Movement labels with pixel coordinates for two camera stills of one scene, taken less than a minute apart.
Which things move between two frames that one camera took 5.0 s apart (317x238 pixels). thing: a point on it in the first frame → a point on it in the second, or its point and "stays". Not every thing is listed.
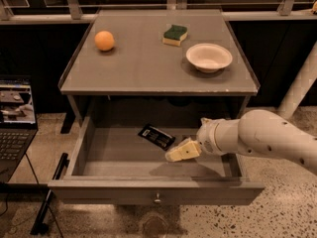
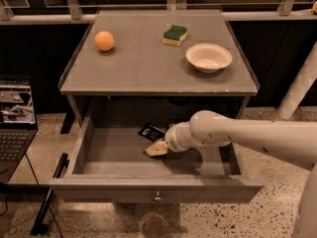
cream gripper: x=206 y=138 → x=172 y=137
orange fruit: x=104 y=41 stays
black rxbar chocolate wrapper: x=157 y=136 stays
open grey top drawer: x=110 y=161 stays
